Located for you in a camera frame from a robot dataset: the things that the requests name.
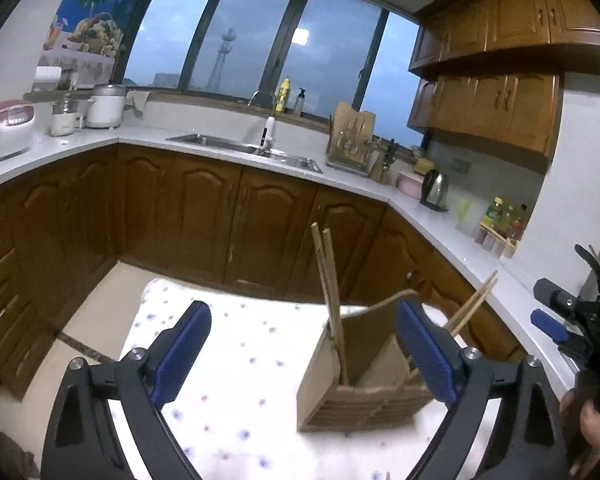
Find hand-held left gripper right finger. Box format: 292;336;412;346
396;300;568;480

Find wooden cabinets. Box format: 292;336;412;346
406;0;600;159
0;141;527;402

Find yellow cap oil bottle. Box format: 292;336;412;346
481;197;506;231

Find kitchen window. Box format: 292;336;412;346
121;0;422;127

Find wooden upper cabinets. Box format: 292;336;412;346
406;0;600;159

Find small white appliance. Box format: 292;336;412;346
49;97;84;137

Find long wooden chopstick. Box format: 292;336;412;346
322;229;350;386
310;224;345;348
450;278;498;337
445;270;499;334

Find knife block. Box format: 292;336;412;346
369;138;401;185

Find wooden lower cabinets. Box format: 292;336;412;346
0;141;527;402

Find steel electric kettle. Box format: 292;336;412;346
419;168;451;212

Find white red rice cooker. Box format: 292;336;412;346
0;99;36;160

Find white round cooker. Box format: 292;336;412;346
85;83;127;129

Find white kitchen countertop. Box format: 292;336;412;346
0;94;582;387

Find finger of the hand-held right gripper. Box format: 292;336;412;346
529;308;574;345
533;277;582;312

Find hanging dish cloth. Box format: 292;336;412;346
124;90;151;117

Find yellow detergent bottle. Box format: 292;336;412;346
274;77;292;114

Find paper towel roll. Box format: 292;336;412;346
33;64;61;92

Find wooden utensil holder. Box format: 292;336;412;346
297;287;449;433

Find metal dish rack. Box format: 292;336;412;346
325;130;381;177

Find person's right hand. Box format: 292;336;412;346
560;385;600;480

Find spice jar set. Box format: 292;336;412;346
474;224;519;261

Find fruit print wall poster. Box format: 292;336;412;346
41;0;154;69

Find steel sink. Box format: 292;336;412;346
165;132;324;174

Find pink container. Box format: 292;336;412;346
397;170;426;199

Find chrome faucet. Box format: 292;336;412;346
247;88;279;157

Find red cap sauce bottle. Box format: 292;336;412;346
505;203;529;244

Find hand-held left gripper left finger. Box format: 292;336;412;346
40;300;213;480

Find white floral tablecloth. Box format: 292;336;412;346
109;277;502;480

